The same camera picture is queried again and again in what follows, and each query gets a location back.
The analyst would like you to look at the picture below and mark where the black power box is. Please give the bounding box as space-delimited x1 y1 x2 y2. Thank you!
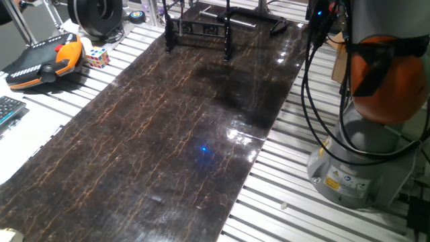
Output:
406 196 430 236

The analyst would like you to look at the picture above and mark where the thin aluminium frame bar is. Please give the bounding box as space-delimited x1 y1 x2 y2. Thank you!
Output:
42 0 65 34

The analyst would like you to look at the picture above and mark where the black pen rack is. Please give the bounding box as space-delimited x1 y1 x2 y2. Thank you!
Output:
161 0 234 63

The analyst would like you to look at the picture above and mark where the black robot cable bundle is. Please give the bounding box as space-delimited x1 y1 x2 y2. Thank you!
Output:
300 0 430 167

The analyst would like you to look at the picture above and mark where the black round spool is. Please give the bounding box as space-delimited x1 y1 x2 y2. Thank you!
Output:
67 0 124 38

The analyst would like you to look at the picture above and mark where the white gold packet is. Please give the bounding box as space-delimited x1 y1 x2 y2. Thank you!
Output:
0 228 25 242

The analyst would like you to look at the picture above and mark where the black computer keyboard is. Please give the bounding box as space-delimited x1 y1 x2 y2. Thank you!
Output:
0 95 27 128

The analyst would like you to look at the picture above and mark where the large white table sheet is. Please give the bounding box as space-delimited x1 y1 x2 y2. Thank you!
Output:
0 65 65 186

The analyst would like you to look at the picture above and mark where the dark marble pattern mat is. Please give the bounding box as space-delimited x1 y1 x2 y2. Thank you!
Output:
0 1 308 242

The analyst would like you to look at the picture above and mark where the colourful puzzle cube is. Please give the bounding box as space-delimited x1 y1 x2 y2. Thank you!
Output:
86 46 111 69

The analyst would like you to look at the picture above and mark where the black orange teach pendant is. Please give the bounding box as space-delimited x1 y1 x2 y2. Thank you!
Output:
5 32 85 91

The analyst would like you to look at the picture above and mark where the open brown cardboard box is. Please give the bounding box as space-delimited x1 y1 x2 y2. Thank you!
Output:
331 32 352 85

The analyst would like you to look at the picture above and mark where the person dark sleeve arm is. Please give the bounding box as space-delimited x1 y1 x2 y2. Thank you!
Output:
0 3 16 26

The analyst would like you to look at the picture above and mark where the white round object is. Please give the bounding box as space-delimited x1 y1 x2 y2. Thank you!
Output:
79 36 94 51

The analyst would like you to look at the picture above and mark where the black stand base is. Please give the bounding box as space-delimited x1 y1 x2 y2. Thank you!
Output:
216 5 289 36

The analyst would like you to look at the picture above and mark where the small round tape roll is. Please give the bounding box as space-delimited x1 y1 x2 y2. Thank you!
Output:
129 9 147 24

